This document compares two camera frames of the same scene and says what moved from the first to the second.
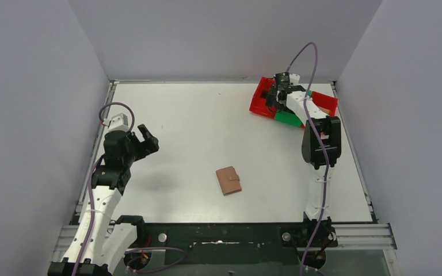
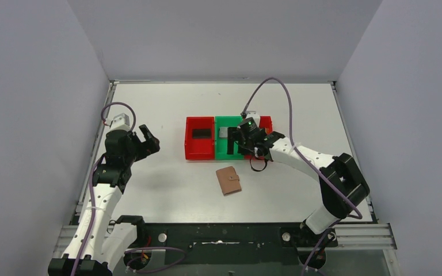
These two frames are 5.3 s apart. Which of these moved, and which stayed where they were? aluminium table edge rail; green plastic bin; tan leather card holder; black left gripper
Moved: green plastic bin
Stayed: tan leather card holder; black left gripper; aluminium table edge rail
